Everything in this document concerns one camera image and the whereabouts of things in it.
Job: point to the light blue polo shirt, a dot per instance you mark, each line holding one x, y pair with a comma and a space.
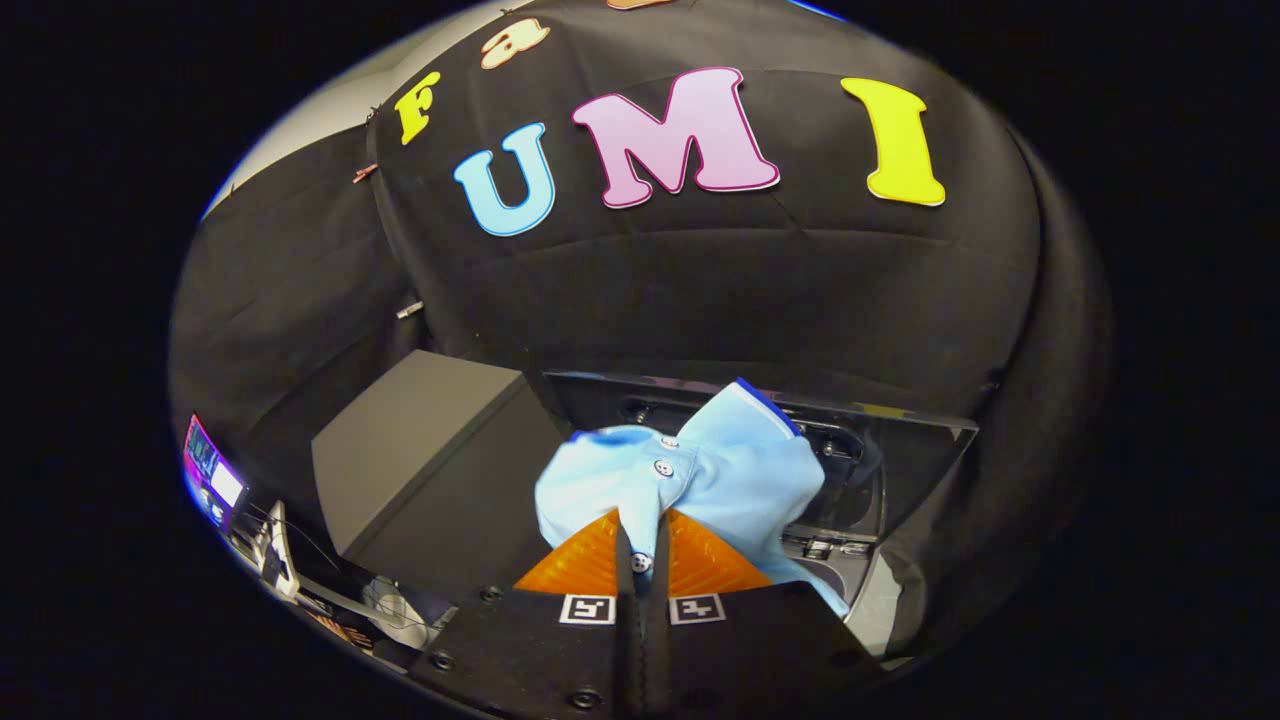
730, 470

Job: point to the small red clip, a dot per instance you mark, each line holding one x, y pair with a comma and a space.
365, 172

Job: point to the grey washing machine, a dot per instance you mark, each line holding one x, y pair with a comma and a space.
865, 605

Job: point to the small silver clip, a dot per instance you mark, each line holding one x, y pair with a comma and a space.
408, 309

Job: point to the white device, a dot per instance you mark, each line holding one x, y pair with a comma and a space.
277, 545

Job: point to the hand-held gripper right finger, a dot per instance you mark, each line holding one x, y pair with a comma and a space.
655, 640

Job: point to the grey box cabinet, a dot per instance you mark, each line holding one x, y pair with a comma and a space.
430, 450

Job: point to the lit display screen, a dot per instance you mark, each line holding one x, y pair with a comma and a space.
205, 465

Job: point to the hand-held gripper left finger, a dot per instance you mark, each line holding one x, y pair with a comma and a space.
625, 640

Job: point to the black backdrop cloth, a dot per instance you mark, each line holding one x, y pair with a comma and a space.
800, 290

